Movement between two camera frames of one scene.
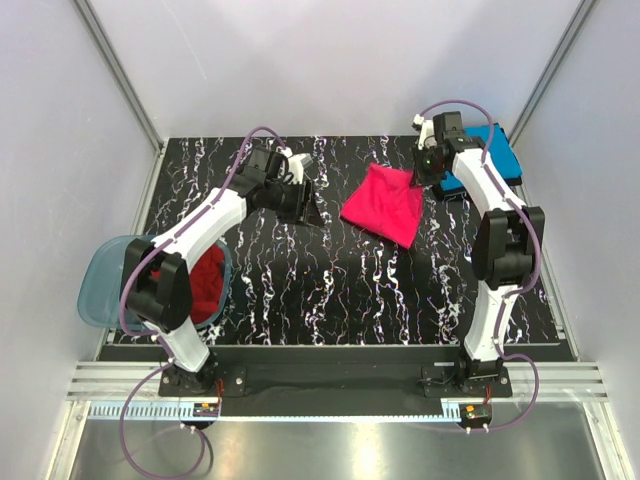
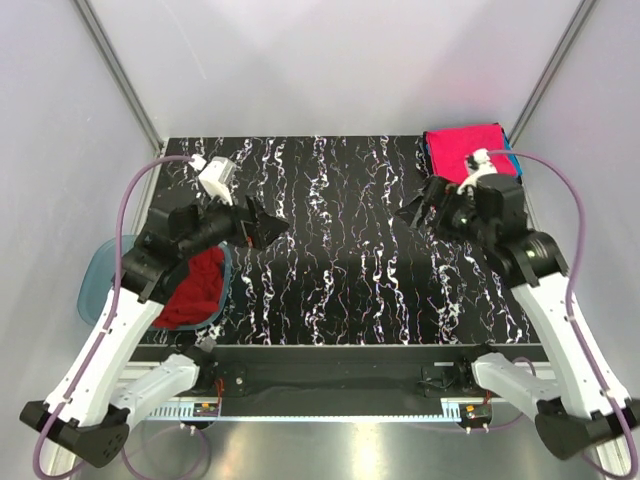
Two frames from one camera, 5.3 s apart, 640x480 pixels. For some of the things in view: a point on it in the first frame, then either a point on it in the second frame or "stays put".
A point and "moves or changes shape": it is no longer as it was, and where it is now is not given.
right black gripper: x=422 y=178 → x=438 y=192
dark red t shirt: x=207 y=284 stays put
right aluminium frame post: x=581 y=12 stays put
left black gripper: x=307 y=212 → x=260 y=231
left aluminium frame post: x=111 y=62 stays put
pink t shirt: x=387 y=204 moves or changes shape
